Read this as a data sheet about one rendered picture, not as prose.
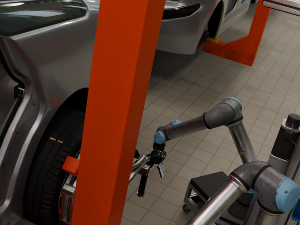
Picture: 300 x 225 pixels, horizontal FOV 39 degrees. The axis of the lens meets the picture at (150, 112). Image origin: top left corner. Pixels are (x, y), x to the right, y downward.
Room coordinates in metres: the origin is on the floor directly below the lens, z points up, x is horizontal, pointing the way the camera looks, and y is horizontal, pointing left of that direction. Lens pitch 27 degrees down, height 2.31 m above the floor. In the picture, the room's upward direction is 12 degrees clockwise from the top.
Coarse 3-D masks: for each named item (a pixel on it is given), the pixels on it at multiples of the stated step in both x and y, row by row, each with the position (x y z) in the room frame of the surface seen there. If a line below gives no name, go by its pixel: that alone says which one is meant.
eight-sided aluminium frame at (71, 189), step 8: (72, 176) 1.67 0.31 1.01; (64, 184) 1.63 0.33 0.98; (72, 184) 1.64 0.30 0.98; (64, 192) 1.62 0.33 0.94; (72, 192) 1.60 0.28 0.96; (64, 200) 1.62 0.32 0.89; (72, 200) 1.61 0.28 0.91; (64, 208) 1.62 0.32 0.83; (72, 208) 1.62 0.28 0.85; (64, 216) 1.63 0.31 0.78; (64, 224) 1.61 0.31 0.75
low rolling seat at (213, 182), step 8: (200, 176) 2.87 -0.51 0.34; (208, 176) 2.89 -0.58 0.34; (216, 176) 2.91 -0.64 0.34; (224, 176) 2.93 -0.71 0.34; (192, 184) 2.78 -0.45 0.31; (200, 184) 2.75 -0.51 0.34; (208, 184) 2.78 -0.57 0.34; (216, 184) 2.80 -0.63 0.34; (200, 192) 2.69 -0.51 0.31; (208, 192) 2.67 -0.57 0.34; (184, 200) 2.81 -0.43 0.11; (192, 200) 2.77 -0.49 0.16; (200, 200) 2.86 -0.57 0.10; (184, 208) 2.80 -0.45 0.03; (192, 208) 2.72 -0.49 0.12
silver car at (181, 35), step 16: (176, 0) 4.82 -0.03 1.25; (192, 0) 4.50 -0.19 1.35; (208, 0) 4.63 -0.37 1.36; (224, 0) 5.19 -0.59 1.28; (240, 0) 6.53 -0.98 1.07; (256, 0) 8.22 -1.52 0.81; (176, 16) 4.40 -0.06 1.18; (192, 16) 4.47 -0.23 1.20; (208, 16) 4.67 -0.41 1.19; (224, 16) 5.46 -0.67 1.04; (240, 16) 6.82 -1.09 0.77; (160, 32) 4.36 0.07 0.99; (176, 32) 4.40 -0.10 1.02; (192, 32) 4.50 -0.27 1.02; (208, 32) 5.07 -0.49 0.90; (160, 48) 4.41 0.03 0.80; (176, 48) 4.45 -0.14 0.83; (192, 48) 4.57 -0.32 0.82
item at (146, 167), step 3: (144, 165) 1.97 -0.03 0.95; (147, 165) 1.97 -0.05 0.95; (132, 168) 1.96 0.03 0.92; (144, 168) 1.94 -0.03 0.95; (147, 168) 1.95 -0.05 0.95; (141, 171) 1.94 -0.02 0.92; (144, 171) 1.94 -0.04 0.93; (147, 171) 1.94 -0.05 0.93; (141, 174) 1.94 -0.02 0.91; (144, 174) 1.94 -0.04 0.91; (147, 174) 1.96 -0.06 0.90
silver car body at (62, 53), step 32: (0, 0) 1.55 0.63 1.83; (32, 0) 1.71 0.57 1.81; (64, 0) 1.93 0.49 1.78; (96, 0) 2.20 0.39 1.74; (0, 32) 1.47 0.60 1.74; (32, 32) 1.64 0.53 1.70; (64, 32) 1.84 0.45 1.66; (0, 64) 3.05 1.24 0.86; (32, 64) 1.60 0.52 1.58; (64, 64) 1.83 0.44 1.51; (0, 96) 1.82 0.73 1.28; (32, 96) 1.64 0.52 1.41; (64, 96) 1.86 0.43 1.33; (0, 128) 1.56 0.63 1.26; (32, 128) 1.65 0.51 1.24; (0, 160) 1.47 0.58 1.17; (0, 192) 1.46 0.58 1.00; (0, 224) 1.43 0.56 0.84
